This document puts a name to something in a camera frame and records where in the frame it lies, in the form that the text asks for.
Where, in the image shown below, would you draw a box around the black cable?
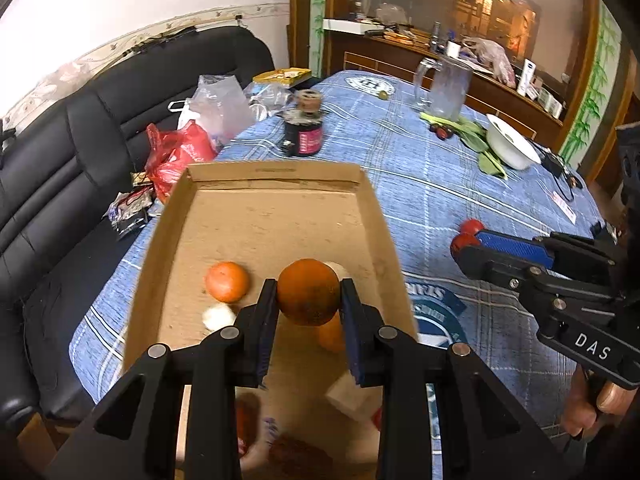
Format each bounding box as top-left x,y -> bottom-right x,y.
534,144 -> 586,202

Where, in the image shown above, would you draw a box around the red plastic bag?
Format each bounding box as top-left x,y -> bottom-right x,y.
144,120 -> 219,205

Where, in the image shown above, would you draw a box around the cardboard box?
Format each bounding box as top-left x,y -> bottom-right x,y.
121,161 -> 421,480

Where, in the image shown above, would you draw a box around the clear plastic packet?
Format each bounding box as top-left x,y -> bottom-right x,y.
244,82 -> 292,121

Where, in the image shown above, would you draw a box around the blue plaid tablecloth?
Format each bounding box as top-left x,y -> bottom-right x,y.
67,69 -> 609,480

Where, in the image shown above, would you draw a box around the black jar with cork lid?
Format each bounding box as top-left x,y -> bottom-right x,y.
282,88 -> 325,158

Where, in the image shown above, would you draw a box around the white bowl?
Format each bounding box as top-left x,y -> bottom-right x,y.
485,113 -> 543,171

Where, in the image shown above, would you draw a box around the white carton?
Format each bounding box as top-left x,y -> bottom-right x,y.
517,58 -> 539,99

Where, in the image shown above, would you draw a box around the pink plastic bag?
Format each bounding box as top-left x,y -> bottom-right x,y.
462,35 -> 516,86

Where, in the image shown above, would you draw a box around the wooden cabinet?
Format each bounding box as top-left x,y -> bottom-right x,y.
289,0 -> 625,172

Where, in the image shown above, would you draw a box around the snack packets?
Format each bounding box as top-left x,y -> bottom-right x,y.
103,189 -> 154,240

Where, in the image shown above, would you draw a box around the white peeled fruit chunk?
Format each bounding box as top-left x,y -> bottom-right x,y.
325,261 -> 352,284
325,372 -> 384,424
202,304 -> 237,331

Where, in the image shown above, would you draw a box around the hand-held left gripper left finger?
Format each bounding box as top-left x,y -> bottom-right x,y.
45,278 -> 279,480

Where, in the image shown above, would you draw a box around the green leafy vegetable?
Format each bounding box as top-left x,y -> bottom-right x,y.
419,111 -> 509,180

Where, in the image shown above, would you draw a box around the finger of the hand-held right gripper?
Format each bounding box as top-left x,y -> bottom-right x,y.
479,229 -> 619,282
456,242 -> 618,342

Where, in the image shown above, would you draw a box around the person's right hand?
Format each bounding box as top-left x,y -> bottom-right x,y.
560,360 -> 634,442

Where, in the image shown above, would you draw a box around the yellow box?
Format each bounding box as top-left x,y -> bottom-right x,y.
251,67 -> 312,86

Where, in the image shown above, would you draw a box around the black leather sofa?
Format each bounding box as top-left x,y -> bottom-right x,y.
0,25 -> 276,436

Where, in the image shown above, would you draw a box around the orange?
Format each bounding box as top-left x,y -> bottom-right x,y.
276,258 -> 342,326
317,317 -> 351,354
204,261 -> 251,304

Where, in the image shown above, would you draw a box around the white plastic bag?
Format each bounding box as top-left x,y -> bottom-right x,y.
167,99 -> 201,129

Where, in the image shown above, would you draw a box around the glass mug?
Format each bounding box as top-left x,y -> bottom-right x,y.
412,55 -> 474,120

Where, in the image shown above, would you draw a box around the white card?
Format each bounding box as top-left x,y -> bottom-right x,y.
552,192 -> 576,224

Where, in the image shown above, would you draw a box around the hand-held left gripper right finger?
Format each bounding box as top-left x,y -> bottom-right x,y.
340,278 -> 568,480

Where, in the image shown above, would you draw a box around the clear plastic bag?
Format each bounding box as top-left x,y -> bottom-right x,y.
187,73 -> 256,144

